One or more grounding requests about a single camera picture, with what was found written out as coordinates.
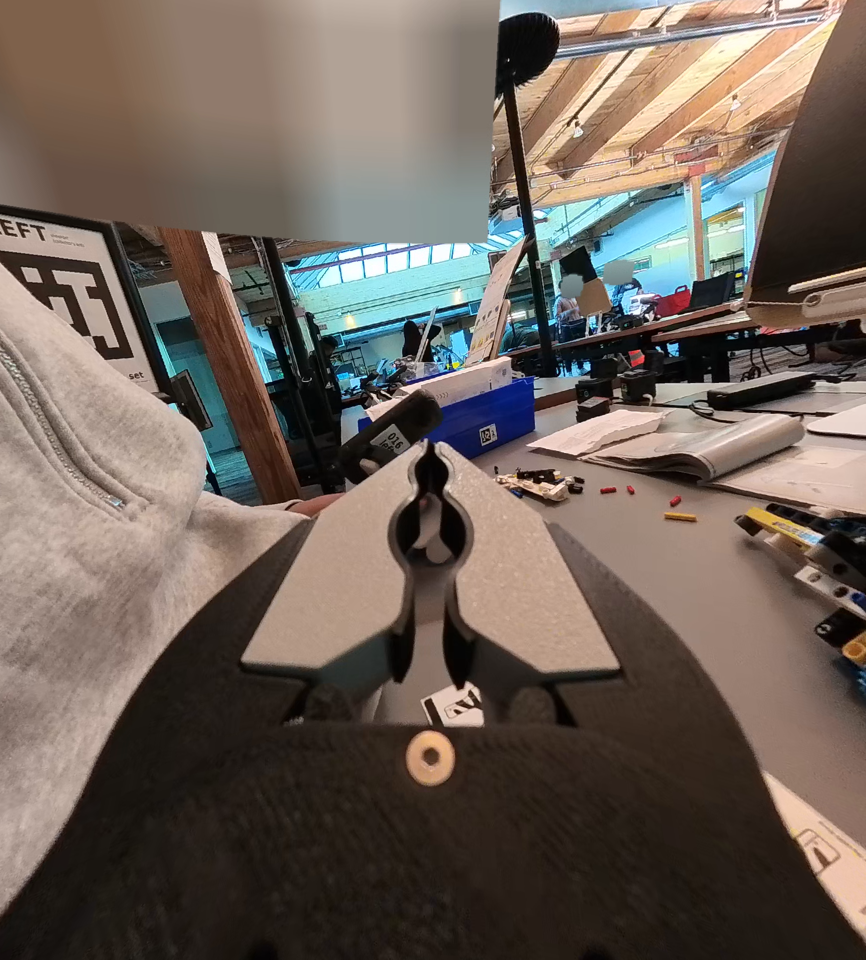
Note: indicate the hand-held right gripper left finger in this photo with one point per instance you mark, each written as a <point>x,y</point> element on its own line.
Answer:
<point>328,585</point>

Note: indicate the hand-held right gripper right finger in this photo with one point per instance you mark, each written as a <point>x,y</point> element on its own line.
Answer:
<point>530,585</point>

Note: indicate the small white lego assembly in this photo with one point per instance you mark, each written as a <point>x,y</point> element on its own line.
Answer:
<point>541,489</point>

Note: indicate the yellow lego axle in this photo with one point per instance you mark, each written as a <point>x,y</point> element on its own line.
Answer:
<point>680,517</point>

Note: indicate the lego vehicle assembly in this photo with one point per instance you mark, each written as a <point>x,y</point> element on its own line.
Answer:
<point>853,555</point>

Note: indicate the small printed paper tag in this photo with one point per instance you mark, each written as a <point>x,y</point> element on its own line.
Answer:
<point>451,709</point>

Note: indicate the white paper sheet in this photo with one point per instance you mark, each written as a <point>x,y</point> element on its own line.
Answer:
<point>598,431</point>

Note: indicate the blue plastic bin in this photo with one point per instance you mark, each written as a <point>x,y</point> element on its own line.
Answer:
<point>493,420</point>

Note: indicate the black charger block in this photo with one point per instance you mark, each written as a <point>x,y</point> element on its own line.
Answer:
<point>639,382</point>
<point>592,401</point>

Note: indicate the long white box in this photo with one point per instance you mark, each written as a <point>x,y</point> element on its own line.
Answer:
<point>470,379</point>

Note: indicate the black metal stand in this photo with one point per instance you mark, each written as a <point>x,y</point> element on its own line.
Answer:
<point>290,337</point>

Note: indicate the open instruction booklet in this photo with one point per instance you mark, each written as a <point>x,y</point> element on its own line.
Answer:
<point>718,446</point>

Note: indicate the white standing sign board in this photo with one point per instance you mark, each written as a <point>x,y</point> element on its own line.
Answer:
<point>496,300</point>

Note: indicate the long wooden desk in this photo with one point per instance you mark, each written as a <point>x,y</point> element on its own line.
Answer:
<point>665,321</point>

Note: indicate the black flat power adapter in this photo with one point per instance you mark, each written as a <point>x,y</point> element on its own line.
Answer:
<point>763,390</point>

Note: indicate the flat grey booklet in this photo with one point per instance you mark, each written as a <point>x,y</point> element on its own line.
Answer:
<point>830,476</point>

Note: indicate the silver laptop stand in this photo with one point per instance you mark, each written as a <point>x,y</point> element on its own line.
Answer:
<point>864,424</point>

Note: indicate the white printed card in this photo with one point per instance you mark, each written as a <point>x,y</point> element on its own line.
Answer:
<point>838,855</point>

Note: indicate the black laptop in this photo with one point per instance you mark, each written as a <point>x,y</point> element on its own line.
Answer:
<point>838,150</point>

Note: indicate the wooden post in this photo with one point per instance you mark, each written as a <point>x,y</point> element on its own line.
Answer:
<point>236,375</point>

